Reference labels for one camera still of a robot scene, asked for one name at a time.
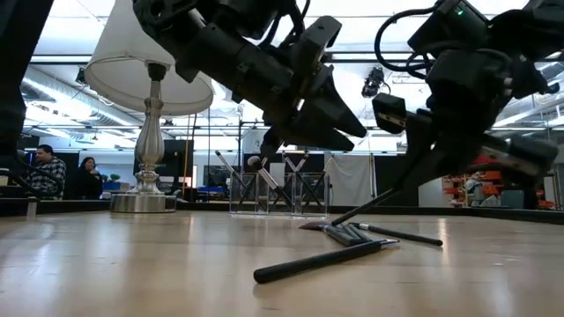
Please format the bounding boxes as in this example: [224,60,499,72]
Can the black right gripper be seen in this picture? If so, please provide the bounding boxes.
[371,48,561,194]

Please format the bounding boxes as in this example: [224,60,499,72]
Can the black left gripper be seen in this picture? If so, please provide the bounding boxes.
[173,15,368,159]

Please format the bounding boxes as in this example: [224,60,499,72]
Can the round powder makeup brush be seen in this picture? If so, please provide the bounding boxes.
[246,155,295,210]

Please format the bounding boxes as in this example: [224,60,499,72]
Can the fan makeup brush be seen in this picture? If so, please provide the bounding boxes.
[298,220,360,247]

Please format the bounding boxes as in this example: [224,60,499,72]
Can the thick black makeup brush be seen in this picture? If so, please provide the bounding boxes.
[253,238,401,284]

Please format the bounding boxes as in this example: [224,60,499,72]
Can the black storage shelf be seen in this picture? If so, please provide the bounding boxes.
[442,169,556,210]

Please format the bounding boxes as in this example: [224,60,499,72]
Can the white hanging cloth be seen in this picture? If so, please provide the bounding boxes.
[324,151,375,207]

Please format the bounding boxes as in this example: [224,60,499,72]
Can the black partition panel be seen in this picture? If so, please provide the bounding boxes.
[374,153,412,207]

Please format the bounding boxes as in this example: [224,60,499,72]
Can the black ceiling spotlight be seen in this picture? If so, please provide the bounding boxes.
[360,65,392,100]

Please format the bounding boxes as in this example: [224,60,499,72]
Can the white sign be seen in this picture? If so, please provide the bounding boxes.
[241,129,266,154]

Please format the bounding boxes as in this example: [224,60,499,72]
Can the black overhead light bar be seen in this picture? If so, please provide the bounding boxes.
[328,51,427,64]

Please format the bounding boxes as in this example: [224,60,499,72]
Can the clear acrylic brush organizer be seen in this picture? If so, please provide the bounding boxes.
[228,171,330,217]

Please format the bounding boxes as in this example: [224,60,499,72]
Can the black monitor panel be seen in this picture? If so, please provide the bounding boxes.
[162,139,195,190]

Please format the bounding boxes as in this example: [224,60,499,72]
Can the silver table lamp white shade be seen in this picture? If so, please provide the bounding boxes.
[84,0,215,214]

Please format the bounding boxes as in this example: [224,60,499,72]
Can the person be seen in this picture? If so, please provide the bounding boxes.
[78,156,105,201]
[25,144,68,202]

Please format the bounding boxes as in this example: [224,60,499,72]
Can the black table edge rail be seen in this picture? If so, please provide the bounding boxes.
[0,197,564,225]

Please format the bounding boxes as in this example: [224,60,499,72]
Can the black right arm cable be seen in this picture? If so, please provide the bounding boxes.
[374,6,442,74]

